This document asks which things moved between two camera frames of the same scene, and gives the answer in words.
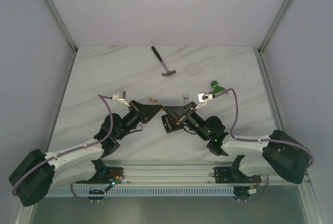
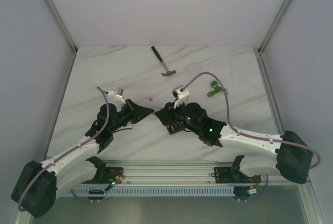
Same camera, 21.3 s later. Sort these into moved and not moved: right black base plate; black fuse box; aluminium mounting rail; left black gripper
Moved: left black gripper
Not moved: black fuse box; right black base plate; aluminium mounting rail
